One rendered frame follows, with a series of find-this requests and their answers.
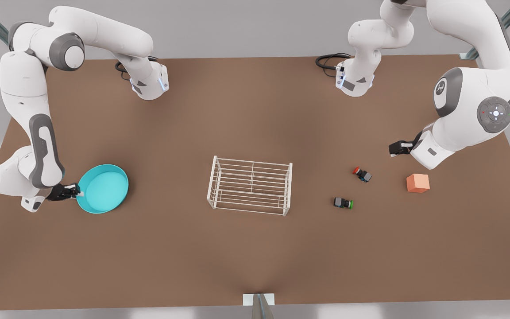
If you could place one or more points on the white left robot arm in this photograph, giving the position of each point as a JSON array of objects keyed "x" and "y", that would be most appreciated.
[{"x": 467, "y": 119}]

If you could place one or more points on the green button switch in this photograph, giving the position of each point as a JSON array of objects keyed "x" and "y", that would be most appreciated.
[{"x": 343, "y": 203}]

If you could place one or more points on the orange cube block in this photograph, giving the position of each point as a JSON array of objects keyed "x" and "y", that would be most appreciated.
[{"x": 417, "y": 183}]

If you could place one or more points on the teal round plate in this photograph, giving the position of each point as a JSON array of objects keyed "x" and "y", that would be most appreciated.
[{"x": 102, "y": 189}]

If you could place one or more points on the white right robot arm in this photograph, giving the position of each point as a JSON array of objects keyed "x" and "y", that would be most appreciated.
[{"x": 20, "y": 102}]

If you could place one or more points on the red button switch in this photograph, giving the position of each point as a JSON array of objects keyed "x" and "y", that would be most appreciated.
[{"x": 362, "y": 173}]

